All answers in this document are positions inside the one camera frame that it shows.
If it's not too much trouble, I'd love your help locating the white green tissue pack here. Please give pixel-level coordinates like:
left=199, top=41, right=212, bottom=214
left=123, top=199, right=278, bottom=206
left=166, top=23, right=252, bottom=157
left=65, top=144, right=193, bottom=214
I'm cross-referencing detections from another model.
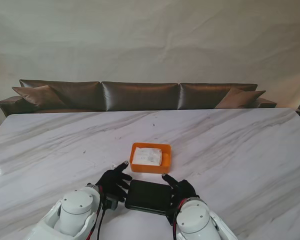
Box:
left=133, top=147, right=164, bottom=166

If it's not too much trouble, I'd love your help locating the brown leather sofa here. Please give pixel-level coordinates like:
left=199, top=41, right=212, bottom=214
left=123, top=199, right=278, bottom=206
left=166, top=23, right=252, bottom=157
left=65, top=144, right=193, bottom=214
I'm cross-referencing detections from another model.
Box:
left=0, top=79, right=278, bottom=118

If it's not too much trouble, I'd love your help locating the orange plastic tissue box cover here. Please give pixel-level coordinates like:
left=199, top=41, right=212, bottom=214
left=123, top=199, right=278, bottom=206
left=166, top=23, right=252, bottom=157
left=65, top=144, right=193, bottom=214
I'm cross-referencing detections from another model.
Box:
left=129, top=142, right=172, bottom=175

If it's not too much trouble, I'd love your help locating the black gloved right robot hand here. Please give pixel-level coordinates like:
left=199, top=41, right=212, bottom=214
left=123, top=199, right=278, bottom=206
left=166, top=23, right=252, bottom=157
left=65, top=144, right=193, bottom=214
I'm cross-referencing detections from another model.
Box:
left=161, top=173, right=200, bottom=210

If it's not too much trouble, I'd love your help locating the black tissue box base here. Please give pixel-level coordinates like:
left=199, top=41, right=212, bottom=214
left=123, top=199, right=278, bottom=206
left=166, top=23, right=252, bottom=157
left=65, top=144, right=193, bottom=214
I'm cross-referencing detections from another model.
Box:
left=124, top=179, right=173, bottom=217

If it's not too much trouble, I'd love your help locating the red black right arm cable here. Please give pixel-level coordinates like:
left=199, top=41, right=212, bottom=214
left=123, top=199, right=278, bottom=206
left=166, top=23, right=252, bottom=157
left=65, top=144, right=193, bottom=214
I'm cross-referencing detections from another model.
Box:
left=170, top=198, right=186, bottom=240

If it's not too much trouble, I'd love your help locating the red black arm cable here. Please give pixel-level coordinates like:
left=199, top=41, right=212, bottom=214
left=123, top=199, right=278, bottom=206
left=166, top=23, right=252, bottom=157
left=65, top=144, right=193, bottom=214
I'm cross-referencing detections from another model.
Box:
left=170, top=198, right=186, bottom=240
left=86, top=186, right=107, bottom=240

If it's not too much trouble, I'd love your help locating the brown throw pillow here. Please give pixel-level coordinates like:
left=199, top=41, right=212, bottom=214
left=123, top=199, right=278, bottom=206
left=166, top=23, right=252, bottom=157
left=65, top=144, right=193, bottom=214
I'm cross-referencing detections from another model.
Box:
left=214, top=87, right=267, bottom=109
left=11, top=85, right=66, bottom=108

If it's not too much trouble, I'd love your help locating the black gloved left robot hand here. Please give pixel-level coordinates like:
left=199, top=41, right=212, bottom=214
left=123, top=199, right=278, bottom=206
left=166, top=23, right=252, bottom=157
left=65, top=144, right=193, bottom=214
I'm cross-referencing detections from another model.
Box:
left=94, top=161, right=133, bottom=203

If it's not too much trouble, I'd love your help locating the red black left arm cable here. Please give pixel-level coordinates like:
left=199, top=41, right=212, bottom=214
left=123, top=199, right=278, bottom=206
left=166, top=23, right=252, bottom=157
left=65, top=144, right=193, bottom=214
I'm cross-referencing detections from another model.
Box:
left=86, top=186, right=107, bottom=240

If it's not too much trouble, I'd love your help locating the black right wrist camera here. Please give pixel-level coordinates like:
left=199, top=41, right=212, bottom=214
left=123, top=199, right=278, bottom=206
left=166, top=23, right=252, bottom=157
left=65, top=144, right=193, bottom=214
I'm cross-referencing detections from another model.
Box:
left=164, top=208, right=180, bottom=226

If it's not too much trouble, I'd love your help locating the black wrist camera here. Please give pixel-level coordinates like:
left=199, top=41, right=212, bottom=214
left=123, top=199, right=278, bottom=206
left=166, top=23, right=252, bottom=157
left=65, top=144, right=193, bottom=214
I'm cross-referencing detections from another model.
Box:
left=164, top=208, right=180, bottom=226
left=101, top=193, right=119, bottom=211

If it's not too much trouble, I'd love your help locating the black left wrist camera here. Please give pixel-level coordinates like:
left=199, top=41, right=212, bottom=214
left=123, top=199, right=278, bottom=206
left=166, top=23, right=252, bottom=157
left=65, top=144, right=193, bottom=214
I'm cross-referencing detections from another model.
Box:
left=101, top=193, right=119, bottom=211

